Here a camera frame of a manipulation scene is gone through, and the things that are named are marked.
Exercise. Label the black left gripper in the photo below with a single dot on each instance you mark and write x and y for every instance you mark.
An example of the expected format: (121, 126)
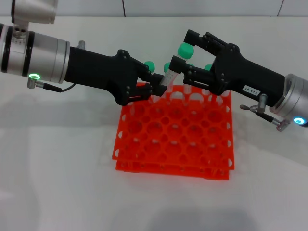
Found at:
(96, 69)

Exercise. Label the silver right gripper clamp lever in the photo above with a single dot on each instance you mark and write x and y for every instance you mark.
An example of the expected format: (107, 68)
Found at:
(262, 101)

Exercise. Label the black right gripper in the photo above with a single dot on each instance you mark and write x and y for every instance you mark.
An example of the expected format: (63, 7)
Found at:
(240, 74)

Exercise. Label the orange plastic test tube rack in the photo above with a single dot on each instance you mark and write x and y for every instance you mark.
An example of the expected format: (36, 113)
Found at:
(173, 130)

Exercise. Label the silver gripper clamp lever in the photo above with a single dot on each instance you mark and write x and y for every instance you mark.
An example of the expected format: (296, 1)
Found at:
(82, 44)
(262, 101)

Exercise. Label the silver left gripper clamp lever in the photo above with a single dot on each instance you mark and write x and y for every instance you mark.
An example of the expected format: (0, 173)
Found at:
(82, 44)

